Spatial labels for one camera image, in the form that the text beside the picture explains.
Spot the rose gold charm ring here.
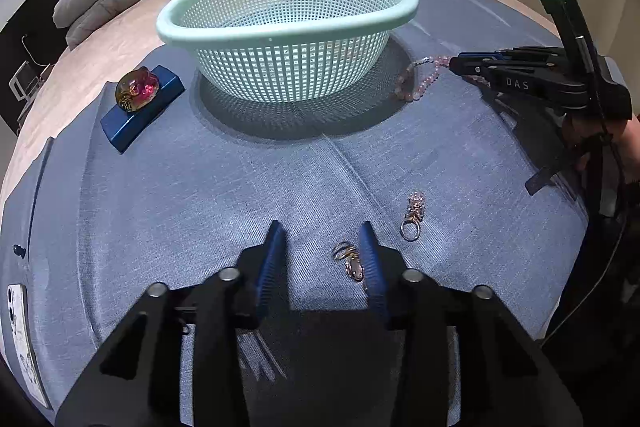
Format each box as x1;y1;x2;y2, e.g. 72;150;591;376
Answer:
399;190;426;243

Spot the white charging cable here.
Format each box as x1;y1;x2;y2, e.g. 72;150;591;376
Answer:
20;33;54;67

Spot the person's right hand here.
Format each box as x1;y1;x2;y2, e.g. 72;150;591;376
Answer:
562;114;640;183

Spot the small dark blue pin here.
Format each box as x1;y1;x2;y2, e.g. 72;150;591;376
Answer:
13;244;26;259

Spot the white device on nightstand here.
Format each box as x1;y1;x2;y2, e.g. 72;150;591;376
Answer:
9;61;40;102

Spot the beige bedspread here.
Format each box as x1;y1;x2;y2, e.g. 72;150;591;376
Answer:
1;0;558;200

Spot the iridescent red shell ornament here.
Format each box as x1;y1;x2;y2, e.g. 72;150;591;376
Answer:
115;66;160;113

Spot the pink bead necklace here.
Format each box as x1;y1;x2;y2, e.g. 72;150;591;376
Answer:
392;54;494;102

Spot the white smartphone with case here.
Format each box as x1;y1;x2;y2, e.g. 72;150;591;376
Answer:
6;284;50;410

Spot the grey pillow bottom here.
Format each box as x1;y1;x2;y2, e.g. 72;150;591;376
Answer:
65;0;140;50

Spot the mint green plastic basket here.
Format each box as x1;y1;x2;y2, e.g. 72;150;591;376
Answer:
155;0;419;103

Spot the blue rectangular box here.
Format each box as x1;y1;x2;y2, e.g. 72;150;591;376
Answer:
101;65;184;153

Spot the blue fabric cloth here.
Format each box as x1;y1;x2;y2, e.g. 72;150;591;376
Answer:
0;0;626;427

